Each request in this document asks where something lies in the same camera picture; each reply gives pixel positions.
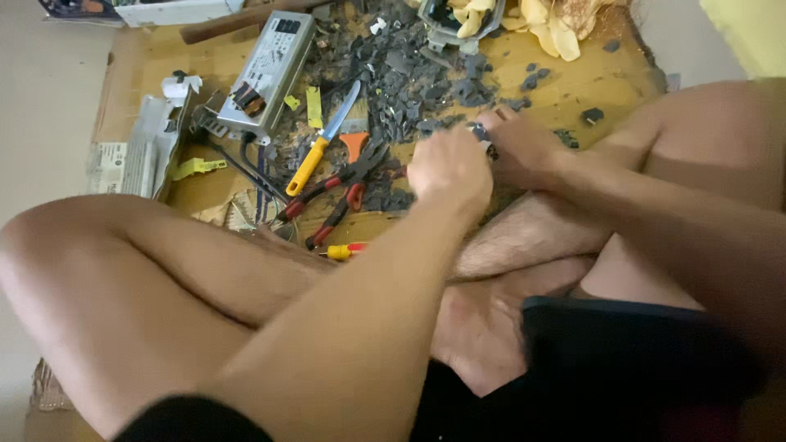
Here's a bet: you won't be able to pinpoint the torn striped cardboard scrap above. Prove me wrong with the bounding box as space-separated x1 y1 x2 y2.
192 183 291 233

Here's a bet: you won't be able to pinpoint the grey metal case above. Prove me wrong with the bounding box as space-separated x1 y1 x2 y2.
421 0 508 55

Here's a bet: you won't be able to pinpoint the pile of dark grey debris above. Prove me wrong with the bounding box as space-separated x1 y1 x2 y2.
269 0 534 213

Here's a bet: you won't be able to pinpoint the person's right leg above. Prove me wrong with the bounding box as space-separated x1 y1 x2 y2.
429 77 786 398

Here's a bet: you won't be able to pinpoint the person's left hand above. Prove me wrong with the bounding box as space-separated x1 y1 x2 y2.
407 125 495 213

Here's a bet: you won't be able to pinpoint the crumpled yellow label strip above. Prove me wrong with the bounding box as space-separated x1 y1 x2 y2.
171 157 228 183

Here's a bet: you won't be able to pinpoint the person's right hand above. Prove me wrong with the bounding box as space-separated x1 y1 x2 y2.
476 105 573 191

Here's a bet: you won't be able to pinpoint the yellow and red screwdriver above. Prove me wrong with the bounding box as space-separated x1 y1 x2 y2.
318 242 369 262

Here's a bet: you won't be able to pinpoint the dark printed packet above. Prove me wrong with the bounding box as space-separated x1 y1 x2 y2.
37 0 126 27

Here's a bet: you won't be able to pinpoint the yellow-handled knife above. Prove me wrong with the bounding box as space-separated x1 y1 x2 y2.
285 79 363 198

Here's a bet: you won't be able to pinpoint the corrugated cardboard piece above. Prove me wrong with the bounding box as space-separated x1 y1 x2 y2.
23 358 105 442

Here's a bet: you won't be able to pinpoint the brown cardboard sheet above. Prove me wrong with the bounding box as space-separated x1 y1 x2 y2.
91 0 669 249

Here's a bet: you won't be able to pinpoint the long yellow label strip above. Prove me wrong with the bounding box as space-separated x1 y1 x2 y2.
305 85 324 130

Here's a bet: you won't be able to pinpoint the heap of pale yellow husks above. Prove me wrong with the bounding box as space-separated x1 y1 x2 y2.
447 0 618 63

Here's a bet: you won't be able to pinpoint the red and black pliers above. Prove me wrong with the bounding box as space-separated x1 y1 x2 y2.
276 138 407 250

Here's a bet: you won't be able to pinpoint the silver metal power supply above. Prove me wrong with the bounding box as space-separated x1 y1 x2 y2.
216 10 318 146

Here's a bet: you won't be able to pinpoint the person's leg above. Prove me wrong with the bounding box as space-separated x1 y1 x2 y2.
0 189 616 440
429 77 786 398

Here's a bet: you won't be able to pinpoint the black shorts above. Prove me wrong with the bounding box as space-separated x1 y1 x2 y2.
112 295 771 442

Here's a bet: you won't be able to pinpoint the white flat box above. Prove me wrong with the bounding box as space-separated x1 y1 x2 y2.
113 0 246 28

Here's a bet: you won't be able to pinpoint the orange scraper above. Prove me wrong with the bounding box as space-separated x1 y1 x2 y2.
338 117 372 164

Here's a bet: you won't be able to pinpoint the small dark electronic part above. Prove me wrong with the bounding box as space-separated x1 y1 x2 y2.
469 123 499 162

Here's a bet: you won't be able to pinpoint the black cables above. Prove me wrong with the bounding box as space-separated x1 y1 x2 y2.
195 123 291 205

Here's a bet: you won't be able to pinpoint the brown wooden stick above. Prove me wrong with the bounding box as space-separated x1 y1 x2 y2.
179 0 335 45

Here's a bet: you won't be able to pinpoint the person's left leg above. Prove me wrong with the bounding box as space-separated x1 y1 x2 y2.
0 189 616 440

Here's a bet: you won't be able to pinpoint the yellow-green cloth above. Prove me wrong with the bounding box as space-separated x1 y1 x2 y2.
699 0 786 79

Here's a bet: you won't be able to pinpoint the white metal housing cover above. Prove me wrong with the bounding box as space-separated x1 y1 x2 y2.
85 69 204 201

